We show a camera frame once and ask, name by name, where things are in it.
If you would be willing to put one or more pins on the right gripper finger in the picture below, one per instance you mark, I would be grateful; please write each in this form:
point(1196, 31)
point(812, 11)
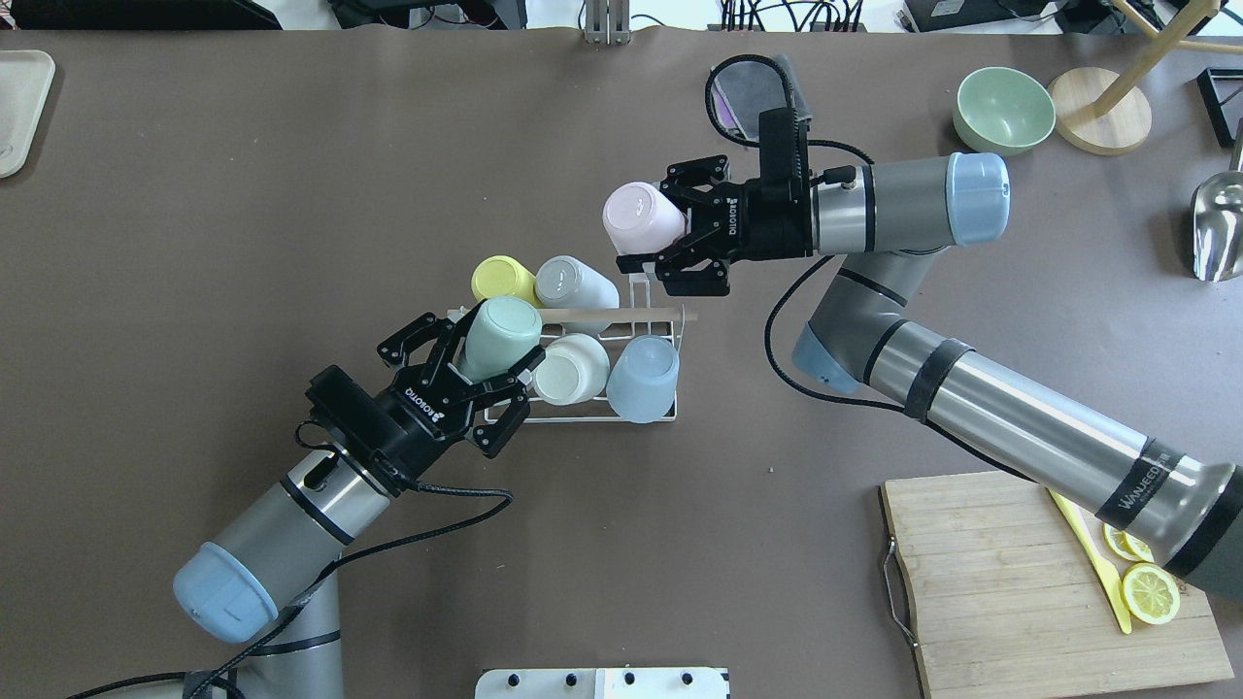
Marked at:
point(673, 259)
point(692, 198)

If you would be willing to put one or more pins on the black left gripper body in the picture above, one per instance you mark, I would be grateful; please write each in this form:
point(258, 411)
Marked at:
point(406, 424)

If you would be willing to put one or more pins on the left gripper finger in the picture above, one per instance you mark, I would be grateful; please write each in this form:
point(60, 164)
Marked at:
point(448, 348)
point(507, 385)

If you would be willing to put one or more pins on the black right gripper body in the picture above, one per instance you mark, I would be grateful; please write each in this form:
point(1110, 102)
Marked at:
point(764, 229)

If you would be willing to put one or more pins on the mint green plastic cup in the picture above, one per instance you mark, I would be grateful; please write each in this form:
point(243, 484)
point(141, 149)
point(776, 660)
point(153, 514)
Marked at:
point(504, 330)

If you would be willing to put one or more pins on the pink plastic cup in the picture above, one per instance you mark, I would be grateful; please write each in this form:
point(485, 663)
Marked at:
point(640, 219)

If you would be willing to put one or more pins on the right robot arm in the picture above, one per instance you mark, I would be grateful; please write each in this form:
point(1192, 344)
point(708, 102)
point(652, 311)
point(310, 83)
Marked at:
point(889, 221)

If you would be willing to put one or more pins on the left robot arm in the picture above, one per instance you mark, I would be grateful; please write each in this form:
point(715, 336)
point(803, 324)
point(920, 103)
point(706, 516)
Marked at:
point(269, 580)

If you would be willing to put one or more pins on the cream white plastic cup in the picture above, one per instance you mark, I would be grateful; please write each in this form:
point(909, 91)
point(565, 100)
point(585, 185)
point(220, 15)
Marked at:
point(574, 370)

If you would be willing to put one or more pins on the grey plastic cup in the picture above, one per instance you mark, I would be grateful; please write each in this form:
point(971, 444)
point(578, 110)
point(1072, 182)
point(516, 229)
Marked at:
point(564, 282)

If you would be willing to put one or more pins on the yellow plastic cup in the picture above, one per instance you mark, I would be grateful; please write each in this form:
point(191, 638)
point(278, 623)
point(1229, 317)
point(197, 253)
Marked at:
point(502, 275)

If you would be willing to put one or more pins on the light blue plastic cup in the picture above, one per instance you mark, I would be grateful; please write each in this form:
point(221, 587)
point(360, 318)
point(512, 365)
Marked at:
point(642, 385)

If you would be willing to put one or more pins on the grey folded cloth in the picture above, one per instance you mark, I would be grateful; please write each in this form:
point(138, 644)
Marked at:
point(740, 93)

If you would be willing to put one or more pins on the green ceramic bowl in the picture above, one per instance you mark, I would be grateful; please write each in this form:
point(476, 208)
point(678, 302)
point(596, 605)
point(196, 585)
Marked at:
point(1001, 110)

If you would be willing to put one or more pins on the wooden mug tree stand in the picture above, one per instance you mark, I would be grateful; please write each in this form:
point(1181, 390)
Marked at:
point(1105, 113)

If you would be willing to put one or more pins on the wooden cutting board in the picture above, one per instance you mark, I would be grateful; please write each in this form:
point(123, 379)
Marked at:
point(1005, 604)

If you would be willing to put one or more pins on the metal scoop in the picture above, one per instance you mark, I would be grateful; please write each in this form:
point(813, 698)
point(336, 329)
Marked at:
point(1217, 223)

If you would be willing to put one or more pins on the beige plastic tray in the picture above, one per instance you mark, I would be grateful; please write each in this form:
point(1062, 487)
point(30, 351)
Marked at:
point(26, 77)

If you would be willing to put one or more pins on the lemon slice upper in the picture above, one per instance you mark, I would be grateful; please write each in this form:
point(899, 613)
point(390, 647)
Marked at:
point(1125, 545)

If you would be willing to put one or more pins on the lemon slice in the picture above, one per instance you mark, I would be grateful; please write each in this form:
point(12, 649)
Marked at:
point(1125, 545)
point(1150, 593)

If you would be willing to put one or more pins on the yellow plastic knife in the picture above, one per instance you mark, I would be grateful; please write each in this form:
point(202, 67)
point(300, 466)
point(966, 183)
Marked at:
point(1105, 571)

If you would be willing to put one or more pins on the lemon slice lower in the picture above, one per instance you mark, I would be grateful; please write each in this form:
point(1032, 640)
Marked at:
point(1150, 593)

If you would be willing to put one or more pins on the white wire cup rack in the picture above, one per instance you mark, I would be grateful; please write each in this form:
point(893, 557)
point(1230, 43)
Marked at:
point(614, 329)

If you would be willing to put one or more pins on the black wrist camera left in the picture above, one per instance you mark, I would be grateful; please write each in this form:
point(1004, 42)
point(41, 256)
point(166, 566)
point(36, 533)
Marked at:
point(366, 433)

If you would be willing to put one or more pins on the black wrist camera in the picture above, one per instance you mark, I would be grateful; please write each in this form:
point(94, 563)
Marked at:
point(366, 433)
point(783, 146)

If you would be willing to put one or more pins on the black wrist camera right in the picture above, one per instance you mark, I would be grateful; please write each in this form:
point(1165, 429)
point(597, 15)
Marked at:
point(783, 146)

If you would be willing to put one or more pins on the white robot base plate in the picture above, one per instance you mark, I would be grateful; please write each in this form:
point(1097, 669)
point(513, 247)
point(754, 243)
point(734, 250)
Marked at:
point(605, 682)

